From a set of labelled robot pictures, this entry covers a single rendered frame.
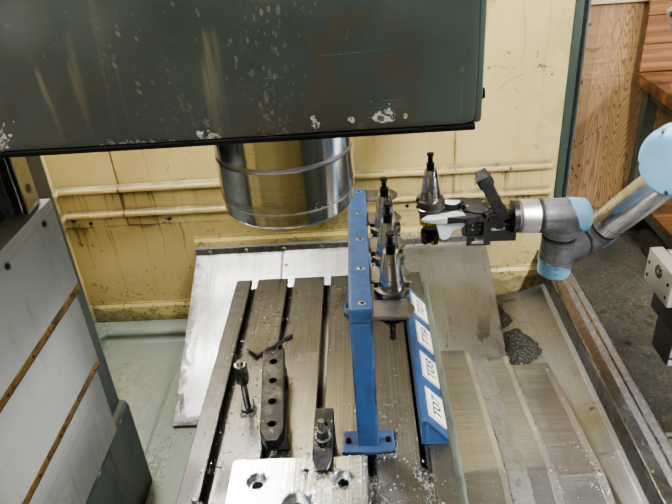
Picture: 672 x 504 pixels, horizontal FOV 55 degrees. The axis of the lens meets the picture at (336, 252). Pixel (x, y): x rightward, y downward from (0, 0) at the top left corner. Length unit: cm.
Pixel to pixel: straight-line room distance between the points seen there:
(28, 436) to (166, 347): 108
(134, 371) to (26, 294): 104
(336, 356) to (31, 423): 67
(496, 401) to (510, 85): 83
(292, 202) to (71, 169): 138
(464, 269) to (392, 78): 137
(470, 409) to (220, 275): 86
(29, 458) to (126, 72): 66
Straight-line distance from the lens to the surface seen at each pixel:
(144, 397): 197
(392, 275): 107
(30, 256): 109
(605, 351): 170
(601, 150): 383
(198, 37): 61
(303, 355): 148
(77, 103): 66
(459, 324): 183
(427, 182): 137
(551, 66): 184
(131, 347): 217
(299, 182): 69
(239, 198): 72
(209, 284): 196
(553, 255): 149
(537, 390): 169
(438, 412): 129
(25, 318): 107
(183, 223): 200
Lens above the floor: 184
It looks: 30 degrees down
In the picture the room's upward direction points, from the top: 5 degrees counter-clockwise
